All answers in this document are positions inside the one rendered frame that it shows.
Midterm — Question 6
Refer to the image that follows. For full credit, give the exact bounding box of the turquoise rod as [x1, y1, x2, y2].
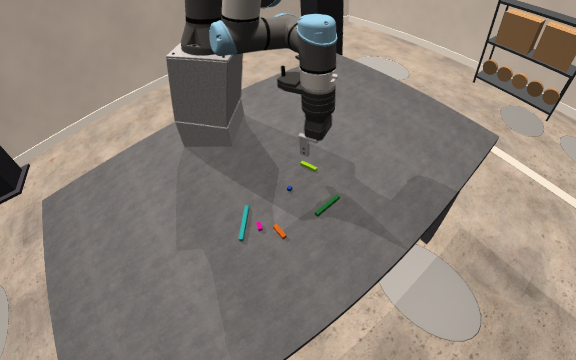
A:
[239, 205, 249, 241]

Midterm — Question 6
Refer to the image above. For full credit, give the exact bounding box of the orange flat bar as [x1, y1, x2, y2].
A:
[273, 224, 286, 239]

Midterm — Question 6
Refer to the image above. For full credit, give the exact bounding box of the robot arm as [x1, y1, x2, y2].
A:
[181, 0, 337, 74]

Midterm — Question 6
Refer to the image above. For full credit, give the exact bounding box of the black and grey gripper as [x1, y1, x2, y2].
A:
[277, 66, 338, 156]

